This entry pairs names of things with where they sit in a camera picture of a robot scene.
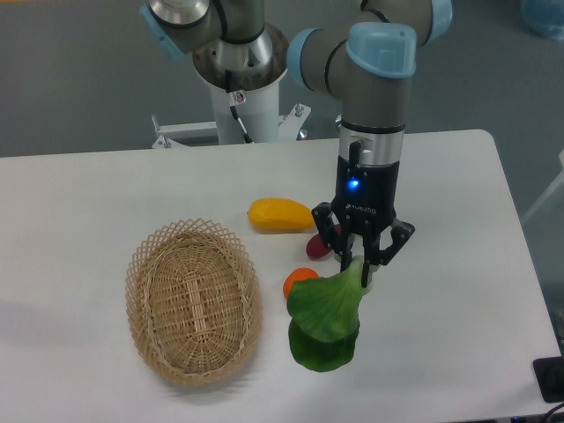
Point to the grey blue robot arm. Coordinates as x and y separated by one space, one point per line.
367 65

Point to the blue plastic bag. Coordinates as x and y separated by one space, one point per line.
544 17

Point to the white frame at right edge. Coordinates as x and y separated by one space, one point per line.
548 200

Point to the woven wicker basket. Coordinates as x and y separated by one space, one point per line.
193 302

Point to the yellow mango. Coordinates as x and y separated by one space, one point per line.
280 215

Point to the purple sweet potato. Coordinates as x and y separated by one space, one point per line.
317 249

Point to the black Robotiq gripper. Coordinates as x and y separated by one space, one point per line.
363 204

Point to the green bok choy vegetable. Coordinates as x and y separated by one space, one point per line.
325 320

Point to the black box at table edge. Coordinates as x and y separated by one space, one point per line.
549 375

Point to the orange tangerine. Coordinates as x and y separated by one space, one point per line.
298 275

